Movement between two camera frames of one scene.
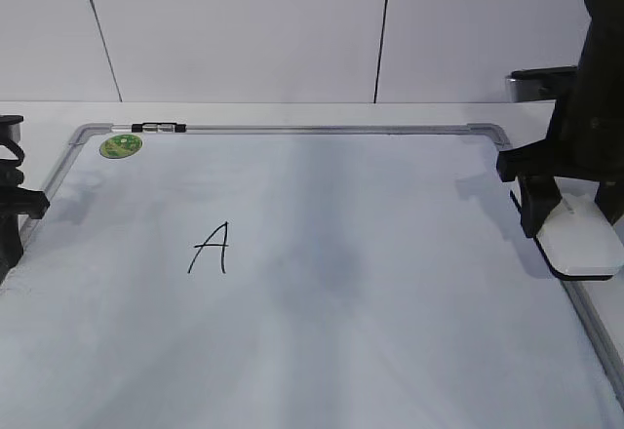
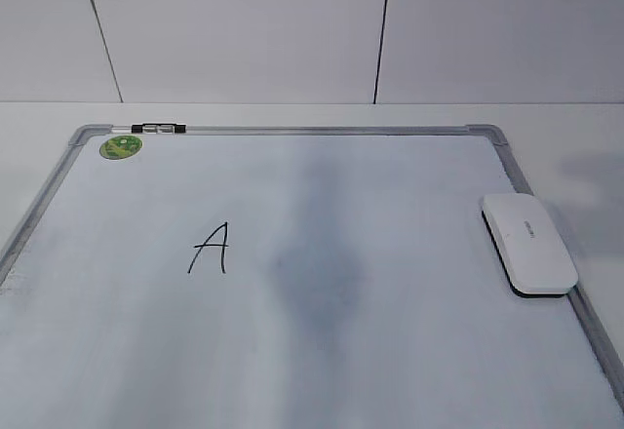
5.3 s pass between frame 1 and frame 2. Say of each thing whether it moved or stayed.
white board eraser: moved
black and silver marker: stayed
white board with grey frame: stayed
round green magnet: stayed
